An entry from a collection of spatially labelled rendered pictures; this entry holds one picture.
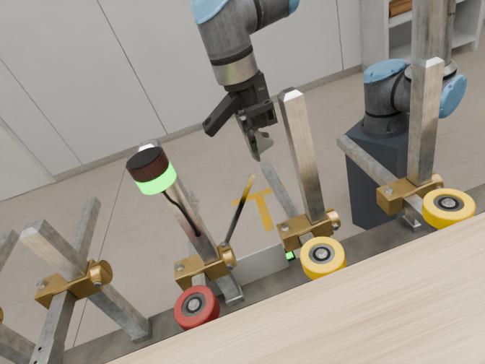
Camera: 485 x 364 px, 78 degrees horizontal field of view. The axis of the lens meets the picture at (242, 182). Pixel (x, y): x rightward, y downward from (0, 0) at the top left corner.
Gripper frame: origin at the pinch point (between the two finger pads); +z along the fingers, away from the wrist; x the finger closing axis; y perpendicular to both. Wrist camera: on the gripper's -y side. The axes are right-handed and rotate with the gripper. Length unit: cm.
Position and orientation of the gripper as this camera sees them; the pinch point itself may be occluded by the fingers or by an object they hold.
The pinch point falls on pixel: (254, 157)
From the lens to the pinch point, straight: 74.9
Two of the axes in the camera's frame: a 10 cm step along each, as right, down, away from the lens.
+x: -2.4, -5.4, 8.1
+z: 2.9, 7.5, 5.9
